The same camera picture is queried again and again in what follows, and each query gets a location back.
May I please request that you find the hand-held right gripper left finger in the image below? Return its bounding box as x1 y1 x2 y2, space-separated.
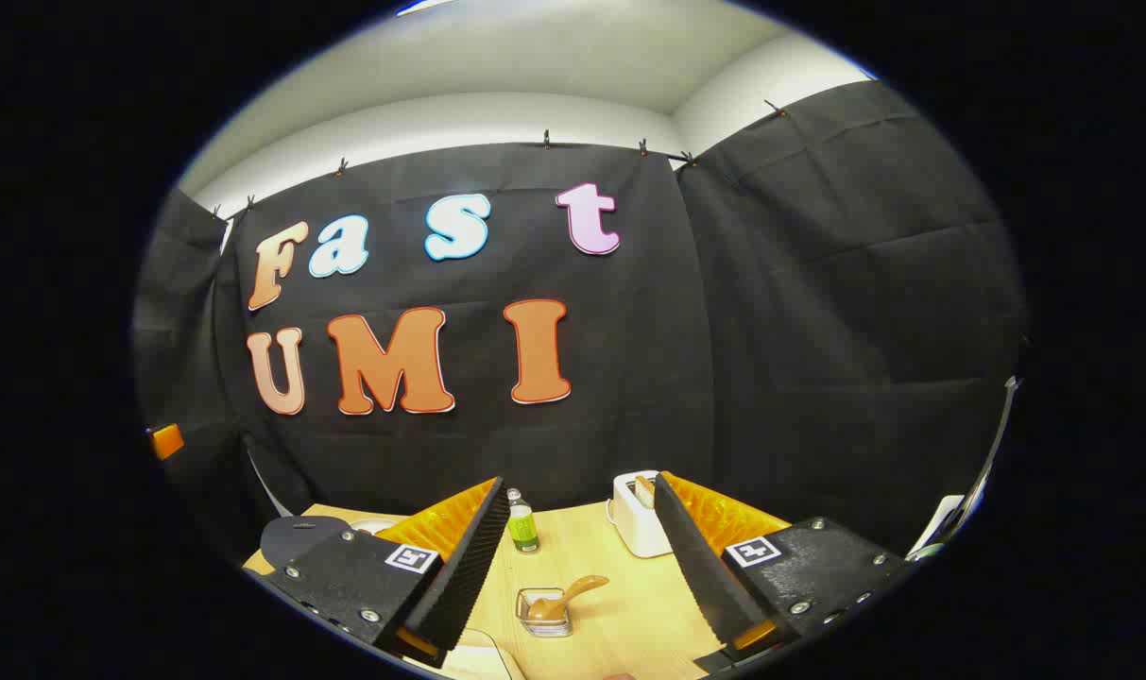
265 477 513 670

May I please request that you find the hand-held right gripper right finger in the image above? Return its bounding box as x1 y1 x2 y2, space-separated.
653 471 914 673

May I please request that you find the metal wire chopstick holder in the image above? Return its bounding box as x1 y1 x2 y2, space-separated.
516 586 574 638

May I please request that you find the wooden spoon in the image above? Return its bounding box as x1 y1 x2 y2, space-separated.
527 575 610 622

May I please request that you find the dark lidded rice cooker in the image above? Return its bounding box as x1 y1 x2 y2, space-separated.
261 516 351 570

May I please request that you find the green label drink bottle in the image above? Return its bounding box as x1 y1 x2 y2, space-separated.
506 488 541 554

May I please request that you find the white toaster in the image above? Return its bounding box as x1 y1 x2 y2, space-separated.
607 470 676 558

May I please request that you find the white box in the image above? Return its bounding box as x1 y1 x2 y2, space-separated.
908 494 966 558

